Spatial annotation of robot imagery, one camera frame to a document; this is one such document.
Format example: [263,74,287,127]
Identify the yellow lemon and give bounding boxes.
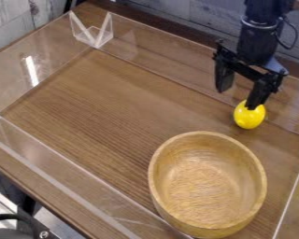
[234,101,268,130]

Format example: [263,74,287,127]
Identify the clear acrylic tray enclosure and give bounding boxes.
[0,10,299,239]

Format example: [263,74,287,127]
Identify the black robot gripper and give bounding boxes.
[213,18,291,111]

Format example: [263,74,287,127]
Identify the black metal bracket with screw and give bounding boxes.
[16,208,62,239]

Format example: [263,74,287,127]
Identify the brown wooden bowl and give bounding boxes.
[149,131,269,239]

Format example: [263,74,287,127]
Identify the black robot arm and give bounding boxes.
[214,0,299,110]

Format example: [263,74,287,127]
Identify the black cable bottom left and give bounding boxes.
[0,213,35,239]

